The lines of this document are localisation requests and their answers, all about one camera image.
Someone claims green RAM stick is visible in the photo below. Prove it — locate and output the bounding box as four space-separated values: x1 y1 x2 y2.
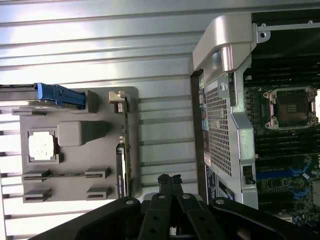
22 172 105 180

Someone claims blue expansion slot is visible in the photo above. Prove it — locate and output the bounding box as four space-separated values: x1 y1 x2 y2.
256 169 310 180

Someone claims grey plastic parts rack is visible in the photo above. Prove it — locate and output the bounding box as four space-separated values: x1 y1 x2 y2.
11 86 143 204

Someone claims green motherboard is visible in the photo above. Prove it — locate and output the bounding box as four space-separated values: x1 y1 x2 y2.
243 74 320 221

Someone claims silver CPU chip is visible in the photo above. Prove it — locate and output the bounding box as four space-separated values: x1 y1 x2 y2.
28 131 56 158

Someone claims CPU socket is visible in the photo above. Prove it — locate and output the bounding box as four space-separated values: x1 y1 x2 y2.
263 86 318 130

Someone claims hard disk with blue caddy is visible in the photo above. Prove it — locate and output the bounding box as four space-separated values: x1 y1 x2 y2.
0 83 87 111

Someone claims grey and black PC case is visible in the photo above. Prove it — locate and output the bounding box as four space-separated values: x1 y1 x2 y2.
188 11 320 220

